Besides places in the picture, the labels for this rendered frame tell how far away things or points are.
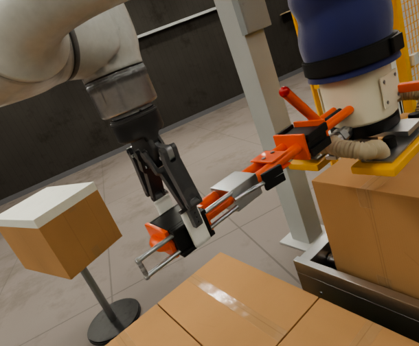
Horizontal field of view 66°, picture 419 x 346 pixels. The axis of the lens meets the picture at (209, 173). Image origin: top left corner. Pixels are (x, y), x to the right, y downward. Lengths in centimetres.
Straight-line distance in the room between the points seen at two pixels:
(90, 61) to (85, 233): 166
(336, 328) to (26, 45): 112
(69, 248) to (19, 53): 172
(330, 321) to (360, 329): 9
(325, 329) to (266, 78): 140
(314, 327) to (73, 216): 138
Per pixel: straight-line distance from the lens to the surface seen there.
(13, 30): 33
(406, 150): 86
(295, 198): 226
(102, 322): 267
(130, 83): 47
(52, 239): 196
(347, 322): 122
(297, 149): 70
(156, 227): 54
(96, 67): 46
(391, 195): 101
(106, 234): 212
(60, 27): 31
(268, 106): 204
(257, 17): 201
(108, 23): 46
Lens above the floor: 146
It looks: 19 degrees down
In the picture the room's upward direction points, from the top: 22 degrees counter-clockwise
